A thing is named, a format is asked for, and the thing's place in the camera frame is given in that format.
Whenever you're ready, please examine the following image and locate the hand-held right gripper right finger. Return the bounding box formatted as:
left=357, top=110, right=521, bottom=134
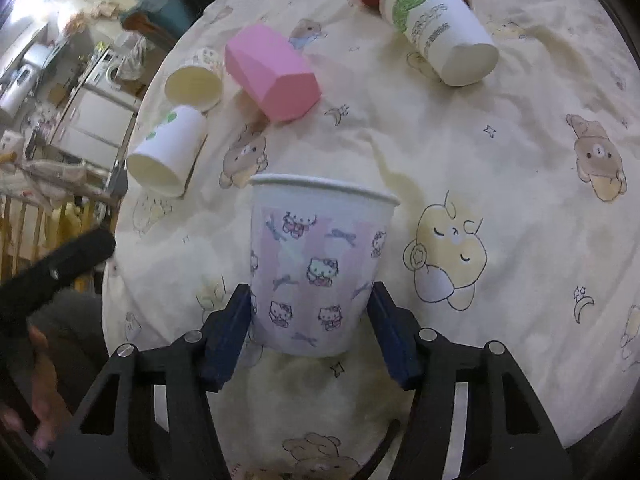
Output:
left=369, top=281, right=574, bottom=480

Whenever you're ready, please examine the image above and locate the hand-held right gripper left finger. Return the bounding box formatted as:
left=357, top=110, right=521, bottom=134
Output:
left=47, top=283, right=257, bottom=480

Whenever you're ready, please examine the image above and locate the cartoon cat print paper cup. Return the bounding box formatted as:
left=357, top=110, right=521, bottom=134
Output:
left=248, top=173, right=401, bottom=359

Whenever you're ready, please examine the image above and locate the white green-dotted paper cup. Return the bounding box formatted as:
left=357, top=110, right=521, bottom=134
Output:
left=126, top=105, right=209, bottom=199

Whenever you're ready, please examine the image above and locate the small yellow patterned paper cup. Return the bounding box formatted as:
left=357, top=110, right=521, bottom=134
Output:
left=164, top=47, right=226, bottom=114

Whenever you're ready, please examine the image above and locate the pink faceted cup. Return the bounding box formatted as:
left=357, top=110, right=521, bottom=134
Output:
left=224, top=24, right=322, bottom=124

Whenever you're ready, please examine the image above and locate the tall white green-print paper cup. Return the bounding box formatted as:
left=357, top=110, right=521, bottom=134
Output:
left=378, top=0, right=500, bottom=88

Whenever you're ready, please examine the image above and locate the person's left hand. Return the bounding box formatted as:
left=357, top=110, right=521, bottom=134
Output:
left=0, top=324, right=77, bottom=453

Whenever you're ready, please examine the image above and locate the dark grey clothing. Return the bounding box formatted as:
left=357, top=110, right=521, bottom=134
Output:
left=30, top=290, right=109, bottom=413

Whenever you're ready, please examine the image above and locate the white cabinet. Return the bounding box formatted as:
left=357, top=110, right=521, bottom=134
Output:
left=54, top=79, right=143, bottom=173

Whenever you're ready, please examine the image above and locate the cream bear print blanket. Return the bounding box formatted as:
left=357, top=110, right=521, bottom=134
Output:
left=102, top=0, right=640, bottom=480

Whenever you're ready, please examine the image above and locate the teal storage bin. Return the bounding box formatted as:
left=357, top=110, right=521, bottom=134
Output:
left=120, top=0, right=202, bottom=38

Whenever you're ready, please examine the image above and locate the wooden crib rail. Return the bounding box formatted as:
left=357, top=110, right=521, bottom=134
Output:
left=0, top=192, right=121, bottom=283

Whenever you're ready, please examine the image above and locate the black cable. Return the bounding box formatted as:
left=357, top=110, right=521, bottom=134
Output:
left=357, top=419, right=401, bottom=480

